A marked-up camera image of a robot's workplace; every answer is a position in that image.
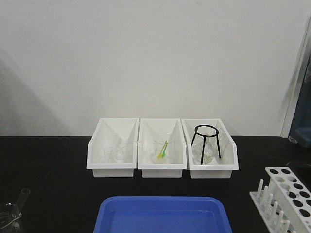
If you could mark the black wire tripod stand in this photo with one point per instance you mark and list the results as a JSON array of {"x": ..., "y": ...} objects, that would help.
[{"x": 205, "y": 130}]

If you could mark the glass flask in right bin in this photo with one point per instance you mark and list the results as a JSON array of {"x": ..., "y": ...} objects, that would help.
[{"x": 203, "y": 150}]

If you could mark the white middle storage bin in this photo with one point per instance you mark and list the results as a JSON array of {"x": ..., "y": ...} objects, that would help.
[{"x": 148, "y": 128}]

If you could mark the glassware in left bin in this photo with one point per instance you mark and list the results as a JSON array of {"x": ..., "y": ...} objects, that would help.
[{"x": 116, "y": 152}]

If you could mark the glass beaker in middle bin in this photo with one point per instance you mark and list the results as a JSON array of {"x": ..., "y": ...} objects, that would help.
[{"x": 161, "y": 138}]

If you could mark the white test tube rack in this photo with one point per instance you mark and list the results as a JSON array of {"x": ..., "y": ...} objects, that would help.
[{"x": 285, "y": 203}]

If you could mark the clear glass test tube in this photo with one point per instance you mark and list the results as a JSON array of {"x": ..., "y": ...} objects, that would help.
[{"x": 18, "y": 206}]

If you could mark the green plastic spatula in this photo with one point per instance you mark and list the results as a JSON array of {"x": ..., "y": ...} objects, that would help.
[{"x": 164, "y": 150}]

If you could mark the blue plastic tray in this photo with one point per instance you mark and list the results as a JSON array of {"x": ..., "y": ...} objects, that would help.
[{"x": 162, "y": 214}]

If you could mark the white storage bin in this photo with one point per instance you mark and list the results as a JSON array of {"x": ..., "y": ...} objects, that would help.
[
  {"x": 218, "y": 168},
  {"x": 107, "y": 131},
  {"x": 148, "y": 128}
]

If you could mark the white left storage bin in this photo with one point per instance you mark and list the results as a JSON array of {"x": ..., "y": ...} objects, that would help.
[{"x": 107, "y": 131}]

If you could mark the white right storage bin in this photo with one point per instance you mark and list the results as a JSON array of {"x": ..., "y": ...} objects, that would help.
[{"x": 218, "y": 168}]

